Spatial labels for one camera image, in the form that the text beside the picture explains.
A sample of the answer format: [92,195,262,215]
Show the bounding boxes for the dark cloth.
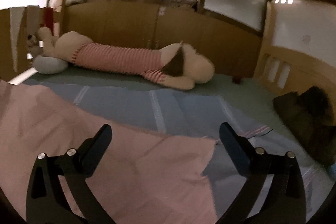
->
[272,86,336,167]

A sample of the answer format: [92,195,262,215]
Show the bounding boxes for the small plush toy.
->
[27,33,40,54]

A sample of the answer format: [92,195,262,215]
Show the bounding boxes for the pink hooded jacket black straps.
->
[0,80,218,224]

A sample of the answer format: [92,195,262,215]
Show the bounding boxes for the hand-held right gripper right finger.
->
[219,122,307,224]

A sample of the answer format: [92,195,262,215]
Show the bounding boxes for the grey round pillow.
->
[33,55,69,75]

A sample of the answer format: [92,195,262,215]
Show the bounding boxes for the long plush dog striped shirt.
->
[37,27,216,90]

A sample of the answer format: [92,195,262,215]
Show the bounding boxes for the brown wooden side panel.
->
[62,0,263,80]

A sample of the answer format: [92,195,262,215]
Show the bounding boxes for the green bed sheet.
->
[24,67,336,169]

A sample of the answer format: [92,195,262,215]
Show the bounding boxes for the wooden slatted footboard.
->
[254,38,336,109]

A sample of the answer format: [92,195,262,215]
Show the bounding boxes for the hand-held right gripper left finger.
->
[26,123,113,224]

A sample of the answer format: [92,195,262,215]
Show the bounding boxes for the blue bed blanket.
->
[26,82,315,224]

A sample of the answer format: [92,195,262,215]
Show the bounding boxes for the red hanging object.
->
[43,7,55,28]

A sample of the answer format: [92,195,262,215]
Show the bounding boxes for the wooden slatted bed rail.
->
[0,6,44,83]

